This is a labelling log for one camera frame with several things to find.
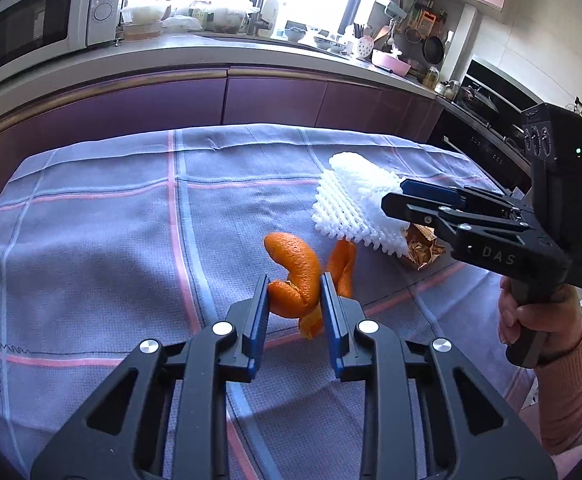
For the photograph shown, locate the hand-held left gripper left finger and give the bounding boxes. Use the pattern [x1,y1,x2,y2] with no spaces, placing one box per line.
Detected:
[30,274,273,480]

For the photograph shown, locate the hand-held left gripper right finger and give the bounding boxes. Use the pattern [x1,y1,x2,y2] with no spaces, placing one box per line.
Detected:
[319,272,558,480]

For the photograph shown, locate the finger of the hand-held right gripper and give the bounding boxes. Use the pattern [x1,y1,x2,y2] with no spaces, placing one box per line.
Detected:
[400,178,528,222]
[381,191,530,239]

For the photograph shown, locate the brown foil wrapper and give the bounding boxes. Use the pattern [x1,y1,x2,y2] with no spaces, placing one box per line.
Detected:
[401,222,455,271]

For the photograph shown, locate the white foam fruit net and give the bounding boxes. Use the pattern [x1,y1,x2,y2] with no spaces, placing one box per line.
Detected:
[312,152,412,258]

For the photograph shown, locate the orange peel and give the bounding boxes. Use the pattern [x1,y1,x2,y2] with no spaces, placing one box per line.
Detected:
[263,232,359,339]

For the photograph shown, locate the person's right forearm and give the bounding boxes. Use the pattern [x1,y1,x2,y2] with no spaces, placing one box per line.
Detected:
[531,310,582,458]

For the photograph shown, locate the person's right hand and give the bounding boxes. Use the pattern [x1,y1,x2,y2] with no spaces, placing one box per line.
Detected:
[498,277,582,362]

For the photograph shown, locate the black built-in oven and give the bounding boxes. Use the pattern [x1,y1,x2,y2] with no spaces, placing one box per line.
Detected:
[431,57,542,196]

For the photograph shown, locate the cooking pot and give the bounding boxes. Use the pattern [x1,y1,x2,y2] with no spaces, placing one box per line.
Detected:
[456,86,499,113]

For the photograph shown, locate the pink basin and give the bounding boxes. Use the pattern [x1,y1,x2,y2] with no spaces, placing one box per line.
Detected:
[371,49,413,77]

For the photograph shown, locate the hanging frying pan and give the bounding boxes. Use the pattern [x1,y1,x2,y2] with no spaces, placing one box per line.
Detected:
[422,35,445,64]

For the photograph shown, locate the dotted white utensil holder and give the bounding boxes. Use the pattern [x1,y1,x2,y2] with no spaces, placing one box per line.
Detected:
[353,25,376,58]

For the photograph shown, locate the kitchen counter with purple cabinets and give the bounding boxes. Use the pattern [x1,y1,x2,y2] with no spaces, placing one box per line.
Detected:
[0,32,472,221]

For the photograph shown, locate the patterned white bowl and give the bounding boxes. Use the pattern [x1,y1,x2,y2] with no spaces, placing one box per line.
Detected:
[313,35,347,53]

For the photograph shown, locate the checked blue tablecloth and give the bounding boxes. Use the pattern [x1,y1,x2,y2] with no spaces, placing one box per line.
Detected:
[0,122,562,480]

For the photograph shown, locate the white soap bottle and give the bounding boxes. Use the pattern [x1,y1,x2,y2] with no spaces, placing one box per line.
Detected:
[262,0,286,36]

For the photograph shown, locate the silver faucet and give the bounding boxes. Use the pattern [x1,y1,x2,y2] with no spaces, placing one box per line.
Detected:
[248,0,274,38]

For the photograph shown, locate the plastic bag with food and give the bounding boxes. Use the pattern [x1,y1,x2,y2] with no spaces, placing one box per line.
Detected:
[211,7,247,33]

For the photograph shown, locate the glass jar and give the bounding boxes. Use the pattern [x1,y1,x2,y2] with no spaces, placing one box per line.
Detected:
[190,0,212,28]

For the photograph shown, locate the amber glass bowl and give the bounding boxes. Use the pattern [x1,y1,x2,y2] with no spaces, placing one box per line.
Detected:
[122,22,163,41]

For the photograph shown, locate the clear lidded bowl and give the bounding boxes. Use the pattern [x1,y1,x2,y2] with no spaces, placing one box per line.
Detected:
[121,2,164,24]

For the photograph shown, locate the white microwave oven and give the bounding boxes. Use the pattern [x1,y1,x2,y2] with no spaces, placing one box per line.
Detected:
[0,0,133,93]

